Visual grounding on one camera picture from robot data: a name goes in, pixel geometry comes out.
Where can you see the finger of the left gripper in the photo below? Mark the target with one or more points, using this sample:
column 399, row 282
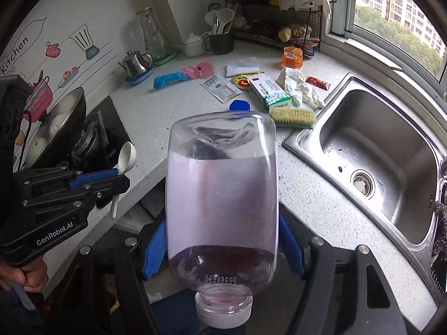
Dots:
column 83, row 179
column 106, row 189

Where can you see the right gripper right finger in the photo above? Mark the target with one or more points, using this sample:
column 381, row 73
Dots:
column 292, row 251

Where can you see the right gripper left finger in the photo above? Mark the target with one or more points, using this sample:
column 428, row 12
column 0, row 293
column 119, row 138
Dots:
column 155, row 250

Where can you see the white plastic spoon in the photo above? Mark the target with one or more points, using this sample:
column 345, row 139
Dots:
column 126, row 162

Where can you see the clear plastic bottle white cap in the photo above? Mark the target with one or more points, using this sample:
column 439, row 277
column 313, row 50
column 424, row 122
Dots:
column 222, row 213

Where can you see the yellow bristle scrub brush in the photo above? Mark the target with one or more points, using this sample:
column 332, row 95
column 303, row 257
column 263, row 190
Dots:
column 290, row 117

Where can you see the blue round lid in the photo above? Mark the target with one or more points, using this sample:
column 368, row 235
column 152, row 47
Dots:
column 239, row 105

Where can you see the white green medicine box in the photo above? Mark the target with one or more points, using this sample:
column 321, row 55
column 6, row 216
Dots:
column 269, row 92

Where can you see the white pink sachet packet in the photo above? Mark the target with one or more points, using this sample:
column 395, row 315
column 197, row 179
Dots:
column 221, row 88

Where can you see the white tissue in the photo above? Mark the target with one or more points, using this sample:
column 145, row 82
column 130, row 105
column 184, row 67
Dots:
column 303, row 94

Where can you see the red sauce packet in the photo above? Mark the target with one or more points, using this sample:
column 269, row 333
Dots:
column 318, row 83

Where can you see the yellow yeast packet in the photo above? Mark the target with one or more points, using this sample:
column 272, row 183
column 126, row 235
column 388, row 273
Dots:
column 241, row 81

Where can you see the white napkin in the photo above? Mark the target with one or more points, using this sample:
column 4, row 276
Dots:
column 242, row 66

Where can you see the orange plastic cup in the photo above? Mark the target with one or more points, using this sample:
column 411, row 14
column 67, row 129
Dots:
column 292, row 57

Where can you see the person's left hand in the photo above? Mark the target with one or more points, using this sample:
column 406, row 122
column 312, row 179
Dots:
column 32, row 277

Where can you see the black gas stove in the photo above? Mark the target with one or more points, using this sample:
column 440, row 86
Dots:
column 101, row 140

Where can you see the wok with buns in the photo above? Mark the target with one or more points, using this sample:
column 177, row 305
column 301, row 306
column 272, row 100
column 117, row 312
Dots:
column 56, row 133

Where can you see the blue saucer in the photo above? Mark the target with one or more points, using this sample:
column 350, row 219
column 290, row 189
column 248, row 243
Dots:
column 140, row 78

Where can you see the small steel teapot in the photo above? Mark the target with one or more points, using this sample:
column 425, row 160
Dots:
column 136, row 63

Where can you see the stainless steel sink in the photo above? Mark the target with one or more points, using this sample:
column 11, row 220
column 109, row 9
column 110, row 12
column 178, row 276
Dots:
column 384, row 158

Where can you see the green tray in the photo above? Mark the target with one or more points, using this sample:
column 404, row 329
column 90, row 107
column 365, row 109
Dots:
column 172, row 55

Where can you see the glass carafe bottle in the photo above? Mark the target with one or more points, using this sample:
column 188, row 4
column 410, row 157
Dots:
column 155, row 41

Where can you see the white sugar pot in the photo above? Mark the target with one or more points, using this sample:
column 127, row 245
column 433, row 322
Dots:
column 192, row 45

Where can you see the dark green mug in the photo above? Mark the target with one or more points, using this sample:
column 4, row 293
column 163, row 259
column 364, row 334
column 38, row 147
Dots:
column 218, row 44

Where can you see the ginger root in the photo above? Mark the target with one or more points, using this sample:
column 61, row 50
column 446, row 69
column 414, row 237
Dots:
column 294, row 31

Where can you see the white rice paddle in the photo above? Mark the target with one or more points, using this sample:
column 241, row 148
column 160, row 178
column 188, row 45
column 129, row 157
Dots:
column 224, row 16

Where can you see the white plastic bag on rack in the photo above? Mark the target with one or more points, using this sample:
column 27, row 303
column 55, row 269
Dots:
column 302, row 4

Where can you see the black wire rack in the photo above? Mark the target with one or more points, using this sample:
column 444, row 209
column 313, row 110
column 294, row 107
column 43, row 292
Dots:
column 264, row 20

